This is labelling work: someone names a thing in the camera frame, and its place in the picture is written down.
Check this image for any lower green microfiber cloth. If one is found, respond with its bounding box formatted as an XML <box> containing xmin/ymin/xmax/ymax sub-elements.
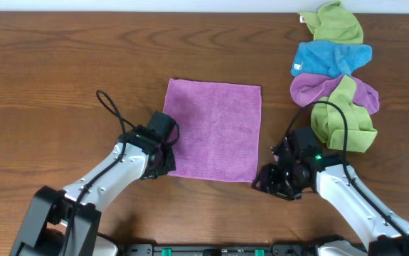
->
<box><xmin>311</xmin><ymin>75</ymin><xmax>378</xmax><ymax>153</ymax></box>

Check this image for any green microfiber cloth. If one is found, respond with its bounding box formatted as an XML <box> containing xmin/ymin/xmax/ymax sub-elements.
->
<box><xmin>311</xmin><ymin>75</ymin><xmax>378</xmax><ymax>153</ymax></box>
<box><xmin>298</xmin><ymin>1</ymin><xmax>363</xmax><ymax>44</ymax></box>

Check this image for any blue microfiber cloth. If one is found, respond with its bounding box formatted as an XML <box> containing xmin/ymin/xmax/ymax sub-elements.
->
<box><xmin>290</xmin><ymin>41</ymin><xmax>373</xmax><ymax>78</ymax></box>

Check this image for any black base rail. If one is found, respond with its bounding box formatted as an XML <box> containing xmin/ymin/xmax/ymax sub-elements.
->
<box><xmin>118</xmin><ymin>234</ymin><xmax>368</xmax><ymax>256</ymax></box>

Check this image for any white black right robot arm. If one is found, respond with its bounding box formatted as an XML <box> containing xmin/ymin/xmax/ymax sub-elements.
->
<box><xmin>252</xmin><ymin>144</ymin><xmax>409</xmax><ymax>255</ymax></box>

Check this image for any purple microfiber cloth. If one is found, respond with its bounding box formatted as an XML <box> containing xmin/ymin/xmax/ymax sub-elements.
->
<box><xmin>163</xmin><ymin>79</ymin><xmax>262</xmax><ymax>182</ymax></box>

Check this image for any crumpled purple cloth in pile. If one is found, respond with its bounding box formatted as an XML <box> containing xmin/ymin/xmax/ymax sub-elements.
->
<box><xmin>290</xmin><ymin>73</ymin><xmax>380</xmax><ymax>115</ymax></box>

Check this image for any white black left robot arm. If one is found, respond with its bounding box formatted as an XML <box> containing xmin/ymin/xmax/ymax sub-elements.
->
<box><xmin>10</xmin><ymin>122</ymin><xmax>179</xmax><ymax>255</ymax></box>

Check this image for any upper green microfiber cloth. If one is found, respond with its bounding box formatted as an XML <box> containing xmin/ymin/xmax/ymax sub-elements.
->
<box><xmin>298</xmin><ymin>1</ymin><xmax>363</xmax><ymax>44</ymax></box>

